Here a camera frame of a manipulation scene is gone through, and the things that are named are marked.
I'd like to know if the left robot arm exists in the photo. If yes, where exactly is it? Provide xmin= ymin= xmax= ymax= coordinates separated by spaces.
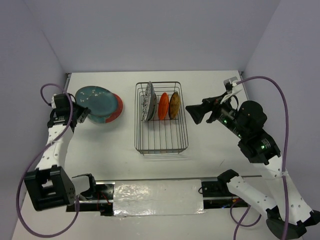
xmin=23 ymin=93 xmax=98 ymax=211

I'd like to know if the dark green plate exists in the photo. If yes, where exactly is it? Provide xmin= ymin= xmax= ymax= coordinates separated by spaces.
xmin=75 ymin=86 xmax=118 ymax=117

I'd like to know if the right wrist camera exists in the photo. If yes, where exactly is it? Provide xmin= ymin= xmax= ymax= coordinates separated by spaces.
xmin=220 ymin=76 xmax=242 ymax=105

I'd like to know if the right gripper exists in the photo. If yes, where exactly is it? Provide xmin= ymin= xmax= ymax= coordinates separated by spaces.
xmin=184 ymin=90 xmax=246 ymax=138

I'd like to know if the orange plate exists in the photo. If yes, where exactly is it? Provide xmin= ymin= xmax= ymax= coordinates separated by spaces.
xmin=158 ymin=92 xmax=169 ymax=120

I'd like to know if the black mounting rail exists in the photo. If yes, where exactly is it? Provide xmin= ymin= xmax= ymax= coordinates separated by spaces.
xmin=79 ymin=178 xmax=240 ymax=217

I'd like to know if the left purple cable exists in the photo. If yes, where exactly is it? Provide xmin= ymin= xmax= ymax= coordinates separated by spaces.
xmin=15 ymin=83 xmax=81 ymax=238

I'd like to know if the small blue patterned plate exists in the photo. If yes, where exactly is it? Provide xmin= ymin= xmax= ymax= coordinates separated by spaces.
xmin=147 ymin=93 xmax=157 ymax=121

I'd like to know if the yellow brown plate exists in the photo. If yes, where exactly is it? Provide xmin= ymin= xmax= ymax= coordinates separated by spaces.
xmin=168 ymin=92 xmax=181 ymax=120

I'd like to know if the silver foil tape patch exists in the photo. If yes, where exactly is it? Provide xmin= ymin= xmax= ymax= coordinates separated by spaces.
xmin=113 ymin=179 xmax=205 ymax=217

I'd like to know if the red plate with teal flower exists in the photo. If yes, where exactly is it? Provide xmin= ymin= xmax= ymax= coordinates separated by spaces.
xmin=88 ymin=93 xmax=124 ymax=124

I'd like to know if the wire dish rack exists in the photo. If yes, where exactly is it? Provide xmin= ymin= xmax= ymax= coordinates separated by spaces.
xmin=134 ymin=81 xmax=189 ymax=155

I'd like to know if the speckled white plate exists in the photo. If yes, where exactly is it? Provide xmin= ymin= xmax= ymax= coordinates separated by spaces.
xmin=142 ymin=81 xmax=154 ymax=122

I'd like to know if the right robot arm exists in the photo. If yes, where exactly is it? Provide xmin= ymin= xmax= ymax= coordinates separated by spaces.
xmin=185 ymin=97 xmax=320 ymax=240

